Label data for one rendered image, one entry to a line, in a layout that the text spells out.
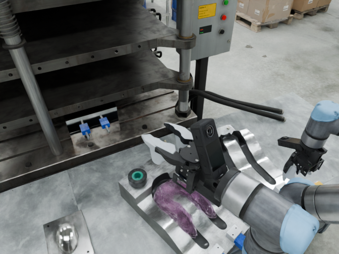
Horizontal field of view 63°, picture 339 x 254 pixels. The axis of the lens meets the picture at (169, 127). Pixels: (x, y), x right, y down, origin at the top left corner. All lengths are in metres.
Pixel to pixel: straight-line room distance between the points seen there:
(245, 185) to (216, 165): 0.07
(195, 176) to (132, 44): 0.94
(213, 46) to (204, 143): 1.24
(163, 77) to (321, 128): 0.90
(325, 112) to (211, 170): 0.50
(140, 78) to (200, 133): 1.10
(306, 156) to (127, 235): 0.75
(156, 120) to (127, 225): 0.69
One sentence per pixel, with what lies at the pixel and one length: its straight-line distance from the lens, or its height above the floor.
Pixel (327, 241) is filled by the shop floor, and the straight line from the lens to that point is 2.34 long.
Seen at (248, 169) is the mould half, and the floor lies 0.88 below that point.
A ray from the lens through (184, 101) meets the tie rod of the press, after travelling 1.61.
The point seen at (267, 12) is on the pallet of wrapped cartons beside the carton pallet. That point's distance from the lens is 4.92.
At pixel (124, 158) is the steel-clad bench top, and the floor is 0.80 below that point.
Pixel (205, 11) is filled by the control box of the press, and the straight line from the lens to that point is 1.58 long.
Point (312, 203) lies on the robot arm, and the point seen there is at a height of 1.40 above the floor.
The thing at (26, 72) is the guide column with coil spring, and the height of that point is 1.28.
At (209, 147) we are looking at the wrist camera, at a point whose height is 1.50.
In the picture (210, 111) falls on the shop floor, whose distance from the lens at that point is 3.00.
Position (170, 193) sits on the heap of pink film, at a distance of 1.17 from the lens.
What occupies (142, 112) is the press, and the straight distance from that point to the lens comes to 1.73.
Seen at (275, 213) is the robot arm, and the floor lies 1.47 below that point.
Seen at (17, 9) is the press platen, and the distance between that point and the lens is 1.27.
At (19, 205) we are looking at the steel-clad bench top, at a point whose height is 0.80.
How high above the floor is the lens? 1.87
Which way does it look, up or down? 42 degrees down
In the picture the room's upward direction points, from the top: straight up
